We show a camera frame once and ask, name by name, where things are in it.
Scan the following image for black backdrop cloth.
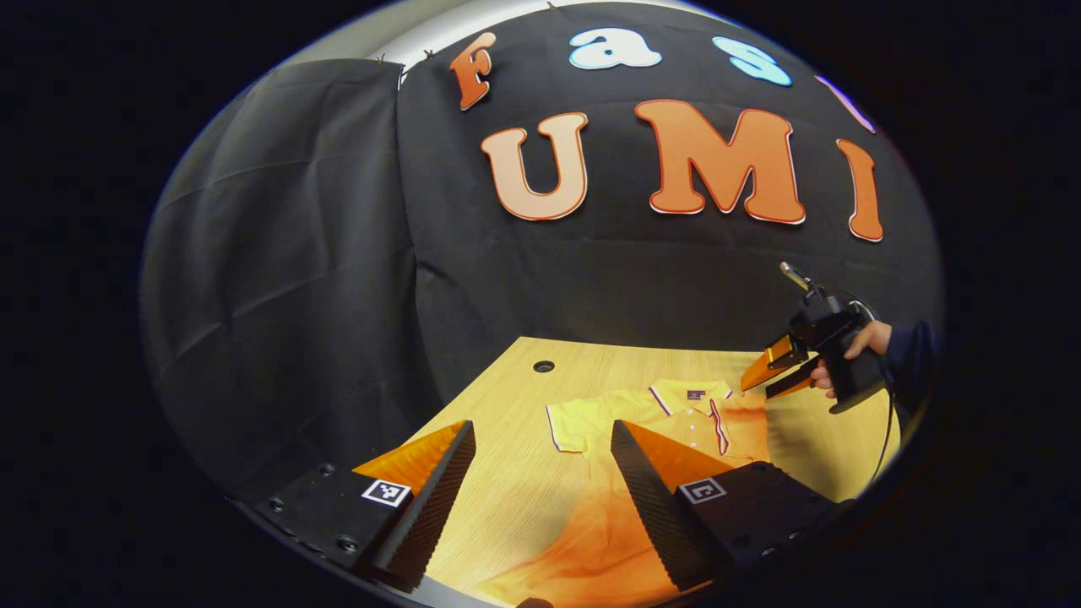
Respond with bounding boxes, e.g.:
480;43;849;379
139;0;945;499

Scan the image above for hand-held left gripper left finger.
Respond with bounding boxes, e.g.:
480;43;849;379
253;421;476;594

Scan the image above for orange T-shirt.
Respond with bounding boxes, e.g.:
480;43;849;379
473;378;774;608

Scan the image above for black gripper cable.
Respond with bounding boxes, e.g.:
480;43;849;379
866;393;898;495

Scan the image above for row of small cloth clips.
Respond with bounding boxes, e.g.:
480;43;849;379
372;0;560;67

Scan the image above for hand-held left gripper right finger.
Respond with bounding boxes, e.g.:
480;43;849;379
610;420;854;592

